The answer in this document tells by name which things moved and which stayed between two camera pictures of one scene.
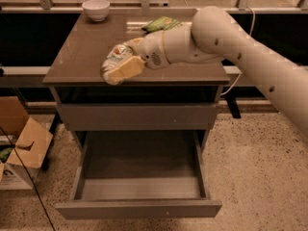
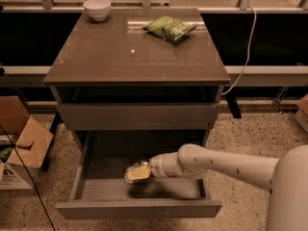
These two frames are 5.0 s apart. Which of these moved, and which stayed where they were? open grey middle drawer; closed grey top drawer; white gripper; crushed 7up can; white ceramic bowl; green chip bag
Moved: white gripper; crushed 7up can
Stayed: open grey middle drawer; green chip bag; white ceramic bowl; closed grey top drawer
